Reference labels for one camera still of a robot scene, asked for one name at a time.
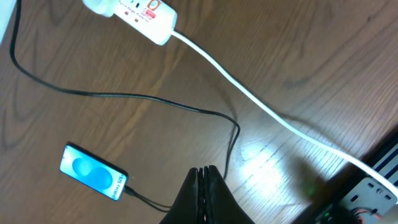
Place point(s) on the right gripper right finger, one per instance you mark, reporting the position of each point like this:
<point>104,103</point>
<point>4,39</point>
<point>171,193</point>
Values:
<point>220,205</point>

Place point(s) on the white charger adapter plug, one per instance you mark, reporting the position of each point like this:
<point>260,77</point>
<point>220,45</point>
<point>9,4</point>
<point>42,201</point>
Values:
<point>102,7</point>

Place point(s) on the white power strip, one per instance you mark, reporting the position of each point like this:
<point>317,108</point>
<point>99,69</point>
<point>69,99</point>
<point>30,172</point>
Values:
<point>152,18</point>

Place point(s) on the blue Galaxy smartphone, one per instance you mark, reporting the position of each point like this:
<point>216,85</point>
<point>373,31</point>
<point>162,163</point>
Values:
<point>93,171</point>

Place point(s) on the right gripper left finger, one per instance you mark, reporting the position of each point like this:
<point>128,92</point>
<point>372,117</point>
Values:
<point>185,207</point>

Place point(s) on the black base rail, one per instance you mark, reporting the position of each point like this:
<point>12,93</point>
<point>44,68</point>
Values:
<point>353,195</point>

